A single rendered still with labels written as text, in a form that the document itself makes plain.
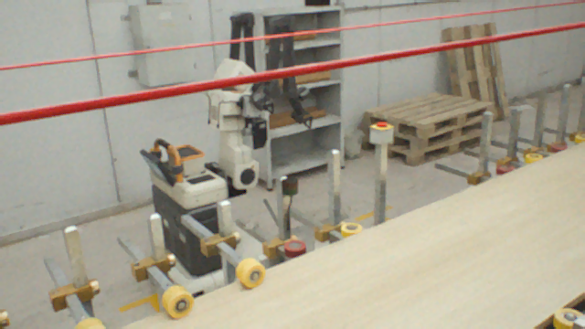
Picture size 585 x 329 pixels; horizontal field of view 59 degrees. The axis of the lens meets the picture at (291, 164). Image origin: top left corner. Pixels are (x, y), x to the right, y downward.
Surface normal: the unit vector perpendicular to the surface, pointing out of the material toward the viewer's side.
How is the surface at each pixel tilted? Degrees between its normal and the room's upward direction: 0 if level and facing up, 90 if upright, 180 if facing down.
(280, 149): 90
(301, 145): 90
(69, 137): 90
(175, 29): 90
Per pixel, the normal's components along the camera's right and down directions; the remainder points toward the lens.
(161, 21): 0.58, 0.25
